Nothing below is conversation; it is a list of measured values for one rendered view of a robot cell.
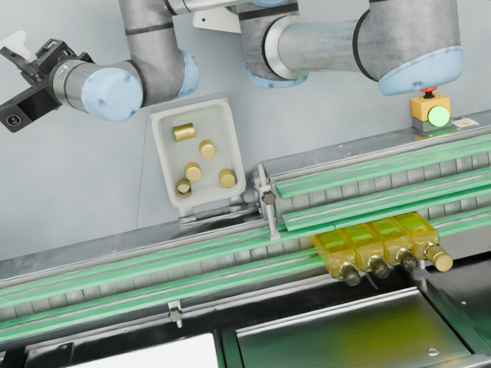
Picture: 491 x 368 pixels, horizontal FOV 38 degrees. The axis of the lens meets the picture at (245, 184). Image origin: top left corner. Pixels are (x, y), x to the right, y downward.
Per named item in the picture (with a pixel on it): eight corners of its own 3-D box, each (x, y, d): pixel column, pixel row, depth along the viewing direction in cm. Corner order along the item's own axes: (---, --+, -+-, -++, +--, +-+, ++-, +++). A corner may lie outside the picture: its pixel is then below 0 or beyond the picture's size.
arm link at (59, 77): (84, 121, 109) (50, 83, 104) (71, 116, 113) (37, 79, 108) (116, 87, 112) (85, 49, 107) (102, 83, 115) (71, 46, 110)
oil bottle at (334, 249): (312, 244, 160) (335, 285, 139) (307, 222, 158) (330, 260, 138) (335, 239, 160) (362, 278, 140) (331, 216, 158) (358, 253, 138)
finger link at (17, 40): (8, 23, 122) (47, 51, 120) (-16, 47, 121) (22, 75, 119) (2, 12, 120) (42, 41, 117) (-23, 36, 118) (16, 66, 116)
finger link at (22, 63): (12, 55, 120) (48, 82, 118) (4, 62, 120) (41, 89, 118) (2, 39, 116) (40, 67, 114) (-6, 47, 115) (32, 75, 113)
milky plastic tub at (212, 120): (171, 198, 165) (172, 211, 157) (148, 106, 159) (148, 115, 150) (243, 182, 167) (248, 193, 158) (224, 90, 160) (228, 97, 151)
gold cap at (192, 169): (183, 163, 162) (184, 168, 158) (198, 160, 162) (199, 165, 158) (186, 177, 163) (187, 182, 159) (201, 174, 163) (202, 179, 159)
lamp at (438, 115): (428, 126, 161) (433, 129, 158) (426, 107, 159) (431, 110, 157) (447, 122, 161) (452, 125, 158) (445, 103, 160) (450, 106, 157)
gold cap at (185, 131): (172, 125, 159) (191, 120, 159) (177, 139, 160) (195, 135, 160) (173, 128, 155) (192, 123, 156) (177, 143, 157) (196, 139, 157)
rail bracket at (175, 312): (170, 312, 161) (172, 341, 148) (163, 285, 158) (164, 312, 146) (187, 307, 161) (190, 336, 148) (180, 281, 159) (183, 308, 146)
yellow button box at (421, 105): (412, 125, 168) (424, 133, 161) (408, 96, 166) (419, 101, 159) (440, 119, 169) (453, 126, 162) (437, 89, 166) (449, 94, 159)
